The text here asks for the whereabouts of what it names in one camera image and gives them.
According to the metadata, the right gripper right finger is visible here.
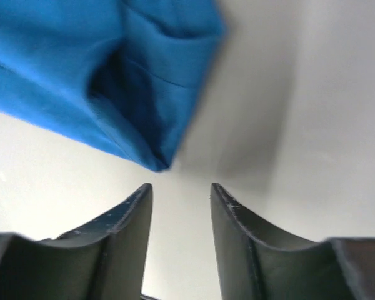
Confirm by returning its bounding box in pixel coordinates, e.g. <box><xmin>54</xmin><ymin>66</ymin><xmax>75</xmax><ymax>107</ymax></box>
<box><xmin>210</xmin><ymin>183</ymin><xmax>375</xmax><ymax>299</ymax></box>

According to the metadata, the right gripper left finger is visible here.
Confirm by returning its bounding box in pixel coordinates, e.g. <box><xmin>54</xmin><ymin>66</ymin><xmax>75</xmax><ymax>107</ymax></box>
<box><xmin>0</xmin><ymin>183</ymin><xmax>153</xmax><ymax>299</ymax></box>

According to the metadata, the blue t shirt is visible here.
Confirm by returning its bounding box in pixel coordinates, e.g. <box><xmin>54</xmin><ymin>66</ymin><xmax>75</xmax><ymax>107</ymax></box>
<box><xmin>0</xmin><ymin>1</ymin><xmax>225</xmax><ymax>172</ymax></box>

